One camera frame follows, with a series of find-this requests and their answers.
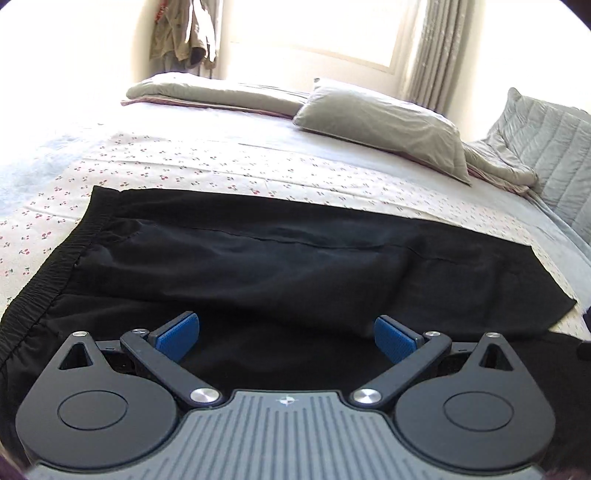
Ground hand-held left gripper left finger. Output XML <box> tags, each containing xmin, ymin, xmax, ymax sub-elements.
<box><xmin>58</xmin><ymin>311</ymin><xmax>222</xmax><ymax>411</ymax></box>

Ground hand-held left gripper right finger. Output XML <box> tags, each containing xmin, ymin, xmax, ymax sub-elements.
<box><xmin>348</xmin><ymin>315</ymin><xmax>515</xmax><ymax>411</ymax></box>

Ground black pants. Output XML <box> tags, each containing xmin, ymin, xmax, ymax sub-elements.
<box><xmin>0</xmin><ymin>185</ymin><xmax>591</xmax><ymax>467</ymax></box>

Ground crumpled grey blanket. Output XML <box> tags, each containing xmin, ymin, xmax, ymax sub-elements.
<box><xmin>462</xmin><ymin>138</ymin><xmax>539</xmax><ymax>197</ymax></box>

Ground grey pillow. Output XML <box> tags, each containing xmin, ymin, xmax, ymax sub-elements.
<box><xmin>293</xmin><ymin>78</ymin><xmax>472</xmax><ymax>186</ymax></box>
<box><xmin>121</xmin><ymin>71</ymin><xmax>315</xmax><ymax>118</ymax></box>

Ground grey pillow far left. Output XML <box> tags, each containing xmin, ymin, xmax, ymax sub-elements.
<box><xmin>121</xmin><ymin>71</ymin><xmax>315</xmax><ymax>118</ymax></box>

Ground grey quilted blanket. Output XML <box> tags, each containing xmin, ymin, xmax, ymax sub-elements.
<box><xmin>485</xmin><ymin>88</ymin><xmax>591</xmax><ymax>232</ymax></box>

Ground grey curtain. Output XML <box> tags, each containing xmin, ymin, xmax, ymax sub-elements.
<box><xmin>402</xmin><ymin>0</ymin><xmax>495</xmax><ymax>116</ymax></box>

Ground hanging clothes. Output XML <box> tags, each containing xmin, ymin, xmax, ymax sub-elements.
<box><xmin>148</xmin><ymin>0</ymin><xmax>220</xmax><ymax>75</ymax></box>

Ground bright window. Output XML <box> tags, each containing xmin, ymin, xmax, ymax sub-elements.
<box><xmin>222</xmin><ymin>0</ymin><xmax>416</xmax><ymax>75</ymax></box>

